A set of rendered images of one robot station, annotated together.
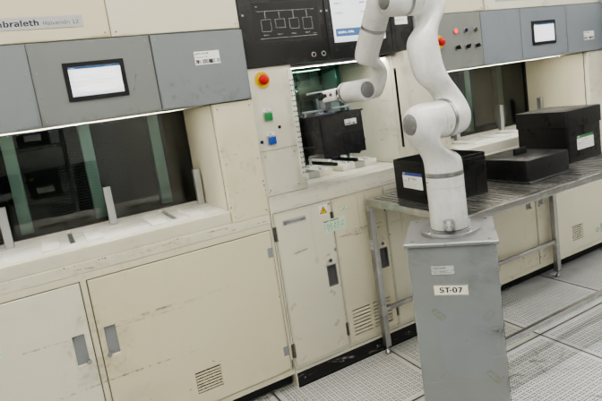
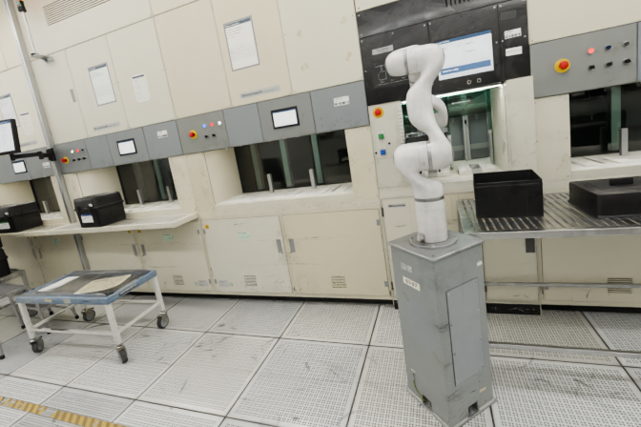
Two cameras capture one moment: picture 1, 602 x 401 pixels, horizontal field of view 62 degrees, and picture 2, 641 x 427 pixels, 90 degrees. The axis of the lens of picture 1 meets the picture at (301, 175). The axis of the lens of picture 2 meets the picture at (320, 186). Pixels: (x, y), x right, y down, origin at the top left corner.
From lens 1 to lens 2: 1.19 m
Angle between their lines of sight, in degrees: 47
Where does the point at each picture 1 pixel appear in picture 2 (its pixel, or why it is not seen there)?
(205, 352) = (336, 267)
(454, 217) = (424, 233)
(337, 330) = not seen: hidden behind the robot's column
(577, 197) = not seen: outside the picture
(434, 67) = (417, 116)
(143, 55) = (306, 103)
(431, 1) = (423, 61)
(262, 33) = (379, 81)
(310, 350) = not seen: hidden behind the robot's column
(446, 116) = (418, 155)
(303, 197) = (404, 191)
